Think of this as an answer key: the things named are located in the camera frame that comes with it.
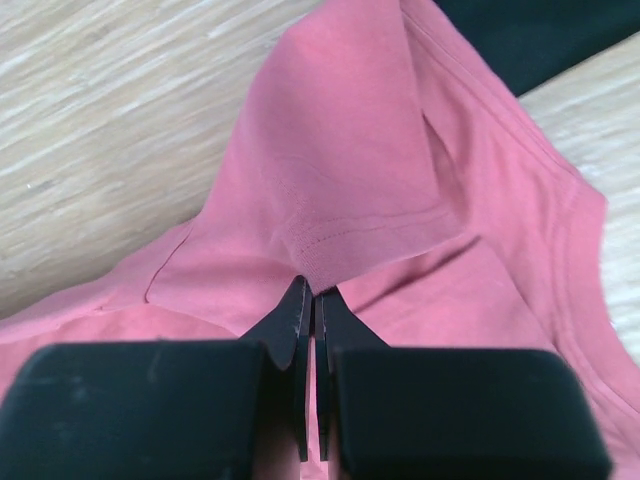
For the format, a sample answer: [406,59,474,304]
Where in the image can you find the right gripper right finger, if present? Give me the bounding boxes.
[314,289,613,479]

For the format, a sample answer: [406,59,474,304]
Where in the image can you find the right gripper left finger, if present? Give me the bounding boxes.
[1,277,311,479]

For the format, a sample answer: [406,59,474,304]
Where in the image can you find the pink polo t shirt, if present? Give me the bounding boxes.
[1,1,639,479]

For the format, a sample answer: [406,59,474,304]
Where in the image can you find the folded black t shirt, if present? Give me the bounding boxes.
[437,0,639,96]

